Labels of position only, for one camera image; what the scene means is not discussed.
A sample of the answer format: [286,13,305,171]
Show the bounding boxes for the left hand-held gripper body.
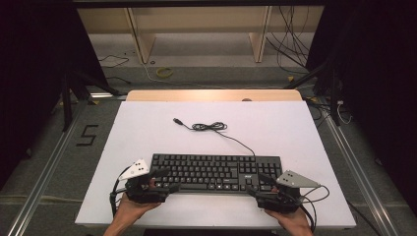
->
[117,158,171,205]

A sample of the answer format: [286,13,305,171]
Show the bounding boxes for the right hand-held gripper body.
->
[256,169,322,214]

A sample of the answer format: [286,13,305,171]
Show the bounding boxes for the black computer keyboard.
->
[149,152,283,195]

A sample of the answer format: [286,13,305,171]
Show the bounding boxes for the person's left hand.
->
[114,192,162,226]

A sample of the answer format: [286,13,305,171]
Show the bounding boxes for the person's right hand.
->
[265,206,313,231]

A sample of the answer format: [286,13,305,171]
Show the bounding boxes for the light wooden table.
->
[126,88,303,102]

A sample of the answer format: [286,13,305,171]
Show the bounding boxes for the short aluminium bar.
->
[89,92,128,99]

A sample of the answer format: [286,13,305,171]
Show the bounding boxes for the yellow tape roll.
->
[155,66,175,79]

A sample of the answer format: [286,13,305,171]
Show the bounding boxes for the black metal stand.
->
[60,69,123,133]
[283,56,342,128]

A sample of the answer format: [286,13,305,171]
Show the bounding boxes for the dark curtain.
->
[306,0,417,215]
[0,0,110,192]

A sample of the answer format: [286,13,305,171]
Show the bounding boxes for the left hand-held gripper black cable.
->
[109,166,132,218]

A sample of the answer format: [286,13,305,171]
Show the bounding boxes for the black keyboard cable with plug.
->
[172,117,257,157]

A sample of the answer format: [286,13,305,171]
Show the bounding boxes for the long aluminium floor rail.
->
[6,100,87,236]
[323,107,399,236]

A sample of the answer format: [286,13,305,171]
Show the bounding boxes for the white floor cable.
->
[141,62,230,90]

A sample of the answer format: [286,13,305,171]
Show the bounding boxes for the thin black floor cable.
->
[97,54,131,69]

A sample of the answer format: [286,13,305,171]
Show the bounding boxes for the bundle of black hanging cables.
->
[265,5,311,75]

